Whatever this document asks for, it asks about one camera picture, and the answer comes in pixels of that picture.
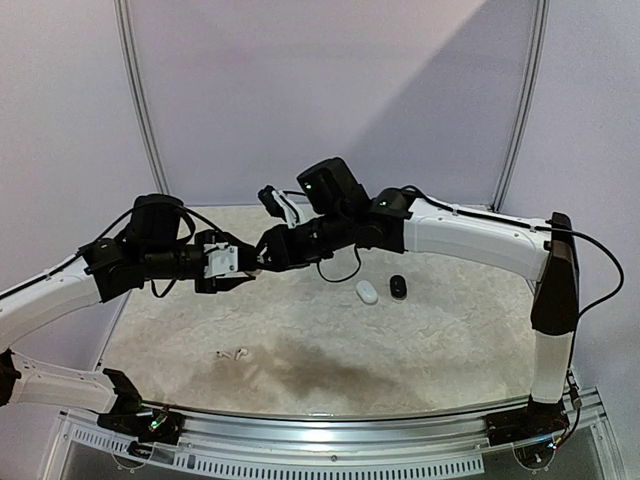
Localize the right metal corner post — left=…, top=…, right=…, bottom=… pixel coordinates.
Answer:
left=490, top=0, right=549, bottom=212

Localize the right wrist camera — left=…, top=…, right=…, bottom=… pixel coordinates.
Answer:
left=257, top=185, right=306, bottom=229

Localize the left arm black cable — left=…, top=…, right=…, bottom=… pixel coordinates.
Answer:
left=79, top=197, right=221, bottom=299

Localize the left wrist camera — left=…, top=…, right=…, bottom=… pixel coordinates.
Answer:
left=204, top=243, right=239, bottom=279

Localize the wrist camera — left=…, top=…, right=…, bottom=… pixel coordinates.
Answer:
left=257, top=185, right=306, bottom=229
left=204, top=243, right=239, bottom=279

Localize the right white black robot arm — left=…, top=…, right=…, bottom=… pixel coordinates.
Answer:
left=258, top=157, right=579, bottom=436

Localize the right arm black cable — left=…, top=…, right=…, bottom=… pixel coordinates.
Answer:
left=314, top=185, right=626, bottom=317

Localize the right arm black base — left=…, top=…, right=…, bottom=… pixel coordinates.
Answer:
left=483, top=402, right=569, bottom=446

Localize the aluminium front rail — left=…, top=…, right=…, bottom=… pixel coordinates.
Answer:
left=59, top=387, right=607, bottom=476

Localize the left metal corner post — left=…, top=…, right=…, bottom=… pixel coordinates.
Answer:
left=114, top=0, right=171, bottom=194

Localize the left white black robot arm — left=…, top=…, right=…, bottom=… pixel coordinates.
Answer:
left=1, top=194, right=259, bottom=434

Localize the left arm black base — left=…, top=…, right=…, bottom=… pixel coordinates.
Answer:
left=97, top=406, right=186, bottom=445

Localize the black oval charging case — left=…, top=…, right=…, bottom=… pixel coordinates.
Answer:
left=389, top=275, right=408, bottom=300

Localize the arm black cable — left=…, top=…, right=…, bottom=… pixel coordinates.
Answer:
left=79, top=197, right=221, bottom=299
left=314, top=185, right=626, bottom=317

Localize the metal corner post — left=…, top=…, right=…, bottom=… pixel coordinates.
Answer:
left=490, top=0, right=549, bottom=212
left=114, top=0, right=171, bottom=194

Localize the white earbud charging case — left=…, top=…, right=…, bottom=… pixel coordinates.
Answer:
left=356, top=280, right=379, bottom=305

